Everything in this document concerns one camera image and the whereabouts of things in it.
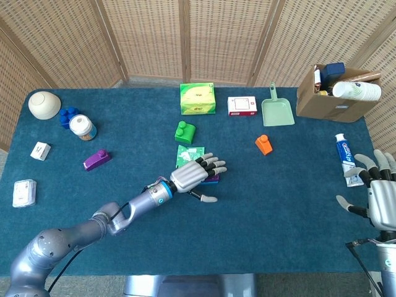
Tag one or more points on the purple sloped brick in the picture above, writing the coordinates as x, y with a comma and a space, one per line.
96, 161

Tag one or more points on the green yellow tissue pack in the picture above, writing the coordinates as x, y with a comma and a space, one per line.
198, 99

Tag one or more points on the woven bamboo folding screen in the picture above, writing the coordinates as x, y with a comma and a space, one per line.
148, 37

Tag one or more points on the dark blue small box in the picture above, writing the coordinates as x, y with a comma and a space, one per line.
332, 69

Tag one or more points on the blue white object behind jar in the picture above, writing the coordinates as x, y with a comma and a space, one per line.
65, 119

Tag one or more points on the stack of white paper cups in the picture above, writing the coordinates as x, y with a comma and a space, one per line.
355, 90

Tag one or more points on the green sloped brick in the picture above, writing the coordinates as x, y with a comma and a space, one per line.
185, 134

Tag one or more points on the red and white carton box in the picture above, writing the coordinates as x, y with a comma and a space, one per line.
241, 105

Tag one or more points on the small white cube box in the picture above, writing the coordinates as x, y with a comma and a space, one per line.
40, 151

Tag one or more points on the blue table cloth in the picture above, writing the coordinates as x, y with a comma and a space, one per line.
247, 229

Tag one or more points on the green flat sachet packet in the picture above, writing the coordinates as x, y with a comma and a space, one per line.
185, 154

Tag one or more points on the brown cardboard box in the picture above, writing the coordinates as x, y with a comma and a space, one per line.
321, 105

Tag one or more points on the beige upturned bowl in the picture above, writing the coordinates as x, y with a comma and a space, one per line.
43, 103

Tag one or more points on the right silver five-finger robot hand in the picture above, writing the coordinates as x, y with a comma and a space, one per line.
383, 204

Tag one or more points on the copper brown paper tube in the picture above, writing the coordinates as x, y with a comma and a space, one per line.
368, 75

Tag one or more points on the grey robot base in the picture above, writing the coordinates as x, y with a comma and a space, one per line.
185, 286

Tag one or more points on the mint green plastic dustpan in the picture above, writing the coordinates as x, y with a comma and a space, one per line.
277, 113

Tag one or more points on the clear jar with white lid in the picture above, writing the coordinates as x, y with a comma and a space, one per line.
80, 125

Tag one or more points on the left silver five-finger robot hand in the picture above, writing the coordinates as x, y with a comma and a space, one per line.
188, 176

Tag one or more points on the purple two-stud brick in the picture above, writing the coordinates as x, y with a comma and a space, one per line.
214, 178

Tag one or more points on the white wrapped tissue packet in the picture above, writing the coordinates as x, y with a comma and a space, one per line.
24, 193

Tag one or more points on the orange sloped brick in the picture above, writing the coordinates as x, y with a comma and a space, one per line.
264, 146

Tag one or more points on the blue white toothpaste tube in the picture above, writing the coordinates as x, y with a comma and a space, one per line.
345, 151

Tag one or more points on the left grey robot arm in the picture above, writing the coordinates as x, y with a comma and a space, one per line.
62, 241

